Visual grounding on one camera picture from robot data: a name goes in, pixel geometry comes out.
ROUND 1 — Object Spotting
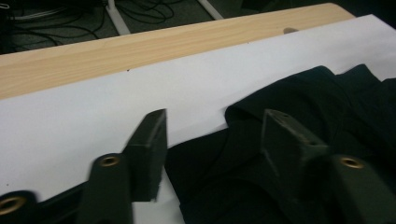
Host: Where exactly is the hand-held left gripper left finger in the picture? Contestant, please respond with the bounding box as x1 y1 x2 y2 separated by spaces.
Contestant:
121 108 169 203

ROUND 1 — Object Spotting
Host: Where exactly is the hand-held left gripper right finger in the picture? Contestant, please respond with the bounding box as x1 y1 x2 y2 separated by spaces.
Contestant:
261 108 332 202

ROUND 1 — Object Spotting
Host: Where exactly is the black tank top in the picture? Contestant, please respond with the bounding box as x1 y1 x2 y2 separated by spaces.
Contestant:
163 63 396 224

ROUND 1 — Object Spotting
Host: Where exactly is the white table mat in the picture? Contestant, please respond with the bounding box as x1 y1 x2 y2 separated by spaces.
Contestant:
0 13 396 224

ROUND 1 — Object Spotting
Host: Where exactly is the white metal stand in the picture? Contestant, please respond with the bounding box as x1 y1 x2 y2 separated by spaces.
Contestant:
105 0 226 36

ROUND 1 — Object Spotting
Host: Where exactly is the black floor cable bundle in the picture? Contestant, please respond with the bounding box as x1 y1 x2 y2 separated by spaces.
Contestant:
116 0 186 25
0 6 106 54

